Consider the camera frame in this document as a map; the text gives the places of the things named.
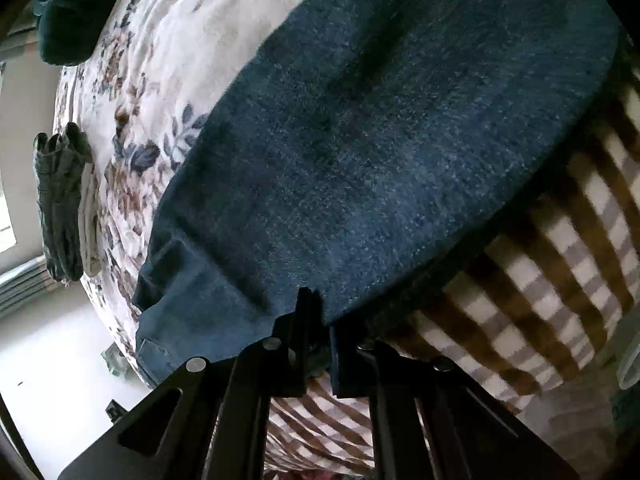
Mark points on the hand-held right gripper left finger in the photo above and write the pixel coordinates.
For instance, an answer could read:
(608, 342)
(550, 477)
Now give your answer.
(300, 340)

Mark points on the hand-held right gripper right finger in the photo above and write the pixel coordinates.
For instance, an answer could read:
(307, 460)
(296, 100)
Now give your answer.
(350, 365)

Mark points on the blue denim jeans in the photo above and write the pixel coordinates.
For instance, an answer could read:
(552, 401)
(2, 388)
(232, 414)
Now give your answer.
(375, 160)

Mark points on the folded dark pants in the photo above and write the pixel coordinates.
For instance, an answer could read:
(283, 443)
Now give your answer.
(57, 200)

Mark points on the green plastic bag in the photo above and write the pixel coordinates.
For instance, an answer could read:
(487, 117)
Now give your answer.
(115, 360)

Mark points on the grey-green striped curtain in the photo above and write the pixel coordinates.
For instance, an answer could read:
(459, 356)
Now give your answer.
(22, 282)

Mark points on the floral print blanket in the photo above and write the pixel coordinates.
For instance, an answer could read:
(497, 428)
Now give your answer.
(165, 60)

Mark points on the dark teal plush quilt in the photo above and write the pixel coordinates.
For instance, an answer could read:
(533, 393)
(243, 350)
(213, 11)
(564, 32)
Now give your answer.
(75, 10)

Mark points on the window with metal frame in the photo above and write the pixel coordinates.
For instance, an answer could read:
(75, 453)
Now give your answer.
(5, 230)

